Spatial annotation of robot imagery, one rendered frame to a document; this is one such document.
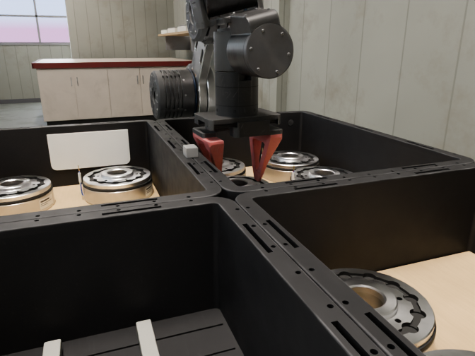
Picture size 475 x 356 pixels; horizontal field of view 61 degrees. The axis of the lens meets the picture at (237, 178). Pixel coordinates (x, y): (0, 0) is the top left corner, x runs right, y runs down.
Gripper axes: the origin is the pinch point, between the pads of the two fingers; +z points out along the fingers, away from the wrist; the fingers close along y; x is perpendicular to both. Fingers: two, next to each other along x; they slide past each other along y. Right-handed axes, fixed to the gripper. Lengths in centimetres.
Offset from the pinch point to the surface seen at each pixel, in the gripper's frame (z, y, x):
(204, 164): -5.7, -8.3, -9.9
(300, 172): 1.6, 12.1, 2.5
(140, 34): -37, 137, 735
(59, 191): 4.2, -23.3, 17.9
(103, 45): -18, 71, 738
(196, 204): -5.7, -12.7, -20.4
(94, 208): -5.8, -20.4, -17.8
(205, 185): -5.7, -10.5, -16.3
